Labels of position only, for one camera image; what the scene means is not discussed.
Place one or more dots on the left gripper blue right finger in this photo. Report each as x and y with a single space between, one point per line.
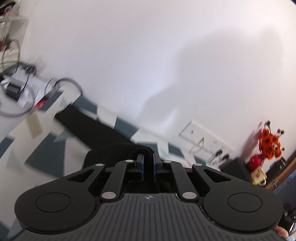
157 165

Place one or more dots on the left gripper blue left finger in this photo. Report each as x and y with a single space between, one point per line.
139 167

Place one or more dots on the black garment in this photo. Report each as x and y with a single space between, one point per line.
107 146

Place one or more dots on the black power plug left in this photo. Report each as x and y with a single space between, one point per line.
215 155

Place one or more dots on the black power plug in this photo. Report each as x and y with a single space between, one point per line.
215 155
222 159

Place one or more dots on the black power plug right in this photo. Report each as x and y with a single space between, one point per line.
222 159

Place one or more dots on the red vase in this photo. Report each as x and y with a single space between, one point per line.
255 161

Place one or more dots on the cream mug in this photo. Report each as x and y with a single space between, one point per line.
259 177

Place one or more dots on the geometric patterned tablecloth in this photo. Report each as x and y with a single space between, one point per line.
36 149

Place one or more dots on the orange flower bouquet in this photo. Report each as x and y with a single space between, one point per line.
269 142

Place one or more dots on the white electronics box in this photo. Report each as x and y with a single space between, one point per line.
21 83

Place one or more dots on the white wall socket panel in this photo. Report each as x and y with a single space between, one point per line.
203 142

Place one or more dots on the black box by wall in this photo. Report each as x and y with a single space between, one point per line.
236 168

